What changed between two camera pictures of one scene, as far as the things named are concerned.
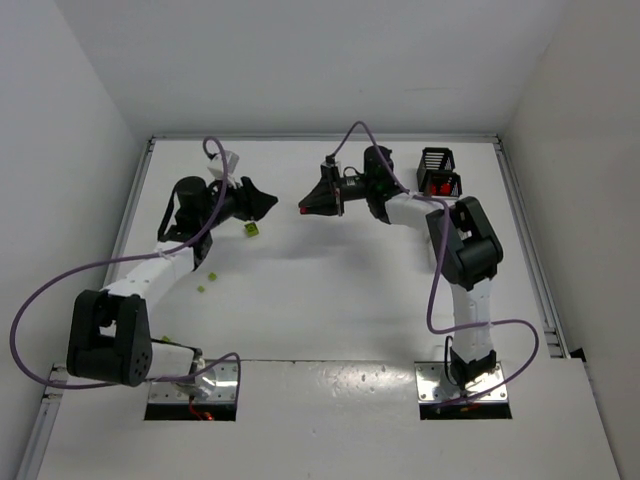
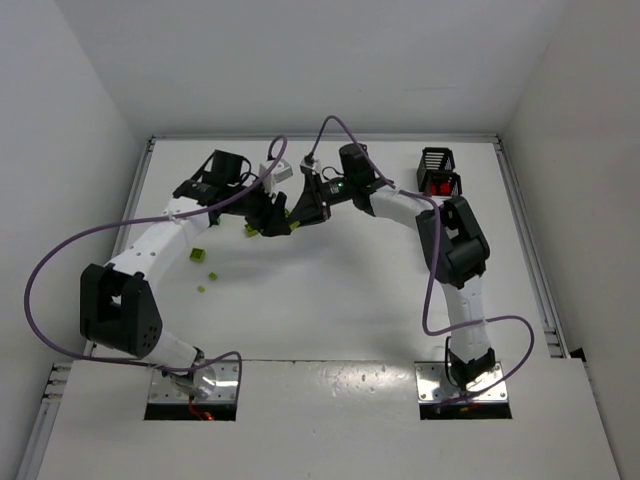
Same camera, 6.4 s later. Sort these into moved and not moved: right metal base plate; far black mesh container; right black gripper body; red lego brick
Moved: right black gripper body
Not moved: red lego brick; far black mesh container; right metal base plate
